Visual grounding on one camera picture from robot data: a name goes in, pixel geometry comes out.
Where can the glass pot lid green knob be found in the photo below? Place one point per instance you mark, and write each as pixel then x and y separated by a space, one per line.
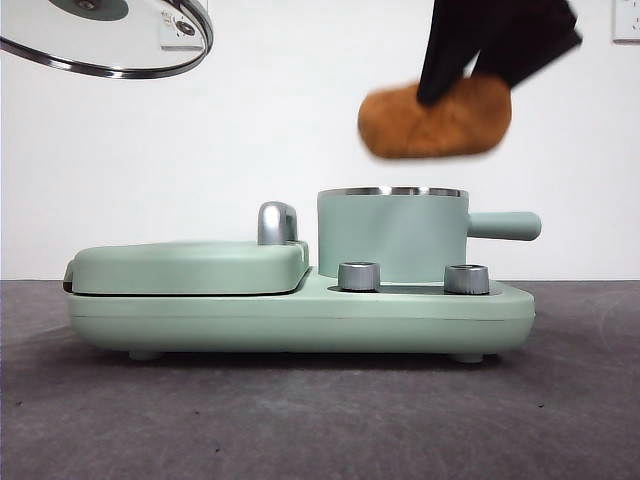
pixel 100 40

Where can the silver control knob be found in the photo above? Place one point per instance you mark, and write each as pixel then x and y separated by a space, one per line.
pixel 358 276
pixel 466 279

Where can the green hinged grill cover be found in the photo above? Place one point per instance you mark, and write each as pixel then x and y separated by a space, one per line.
pixel 175 267

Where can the white wall socket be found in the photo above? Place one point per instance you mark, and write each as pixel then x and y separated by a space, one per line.
pixel 170 39
pixel 627 20

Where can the brown potato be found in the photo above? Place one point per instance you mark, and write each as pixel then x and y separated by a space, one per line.
pixel 435 125

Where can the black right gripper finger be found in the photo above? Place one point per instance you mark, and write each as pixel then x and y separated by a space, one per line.
pixel 450 45
pixel 530 40

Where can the green breakfast machine base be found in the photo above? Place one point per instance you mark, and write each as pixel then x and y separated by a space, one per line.
pixel 300 325

